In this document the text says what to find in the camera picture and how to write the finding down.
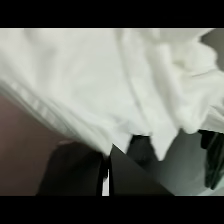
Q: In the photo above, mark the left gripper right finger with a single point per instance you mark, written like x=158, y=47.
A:
x=133, y=180

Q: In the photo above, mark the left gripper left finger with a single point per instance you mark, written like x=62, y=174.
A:
x=76, y=173

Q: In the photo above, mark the white shirt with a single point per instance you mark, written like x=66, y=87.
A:
x=100, y=80

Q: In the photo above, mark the black garment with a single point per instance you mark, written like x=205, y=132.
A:
x=213, y=160

